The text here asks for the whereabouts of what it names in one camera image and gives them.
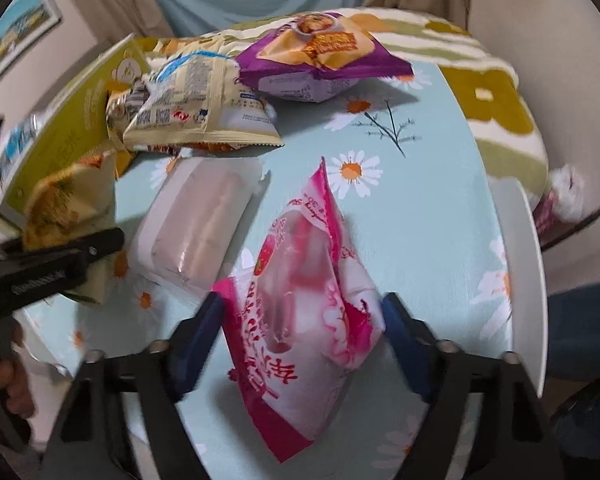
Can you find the yellow cardboard box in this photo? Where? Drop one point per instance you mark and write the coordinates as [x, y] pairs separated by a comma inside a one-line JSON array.
[[70, 125]]

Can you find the black coat rack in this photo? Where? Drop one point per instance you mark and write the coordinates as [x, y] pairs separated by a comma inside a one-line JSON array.
[[575, 227]]

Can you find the yellow cartoon snack bag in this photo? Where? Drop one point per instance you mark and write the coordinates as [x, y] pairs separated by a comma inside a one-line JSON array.
[[65, 205]]

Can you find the green striped floral blanket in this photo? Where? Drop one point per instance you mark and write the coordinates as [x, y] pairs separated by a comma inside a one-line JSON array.
[[495, 95]]

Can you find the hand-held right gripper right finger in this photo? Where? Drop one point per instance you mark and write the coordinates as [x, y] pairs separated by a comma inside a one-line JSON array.
[[405, 340]]

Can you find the white round table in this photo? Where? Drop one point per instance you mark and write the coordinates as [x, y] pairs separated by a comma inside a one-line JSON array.
[[527, 285]]

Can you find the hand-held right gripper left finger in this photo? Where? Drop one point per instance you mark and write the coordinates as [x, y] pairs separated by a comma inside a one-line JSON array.
[[200, 340]]

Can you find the cream blue snack bag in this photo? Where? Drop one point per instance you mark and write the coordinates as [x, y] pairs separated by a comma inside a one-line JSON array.
[[205, 105]]

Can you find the blue jeans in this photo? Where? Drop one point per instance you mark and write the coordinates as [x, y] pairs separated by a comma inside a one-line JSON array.
[[585, 330]]

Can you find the purple snack bag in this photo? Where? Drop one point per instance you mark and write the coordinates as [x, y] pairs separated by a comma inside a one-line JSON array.
[[320, 60]]

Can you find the cream white cake packet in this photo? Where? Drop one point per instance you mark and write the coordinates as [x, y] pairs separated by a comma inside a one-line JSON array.
[[195, 235]]

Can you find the pink strawberry snack packet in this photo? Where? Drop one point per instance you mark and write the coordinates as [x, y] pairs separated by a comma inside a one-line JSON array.
[[305, 320]]

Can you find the tan black lettered snack bag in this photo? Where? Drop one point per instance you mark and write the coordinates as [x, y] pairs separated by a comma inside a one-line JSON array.
[[125, 110]]

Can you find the framed houses picture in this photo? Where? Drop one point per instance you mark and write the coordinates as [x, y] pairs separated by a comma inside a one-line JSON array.
[[15, 35]]

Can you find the white purple bag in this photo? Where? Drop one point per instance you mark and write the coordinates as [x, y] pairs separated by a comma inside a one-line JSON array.
[[560, 195]]

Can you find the red snack bag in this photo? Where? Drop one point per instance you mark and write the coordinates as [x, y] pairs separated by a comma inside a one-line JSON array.
[[190, 148]]

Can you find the person's left hand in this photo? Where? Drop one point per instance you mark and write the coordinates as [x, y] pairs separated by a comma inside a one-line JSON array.
[[17, 392]]

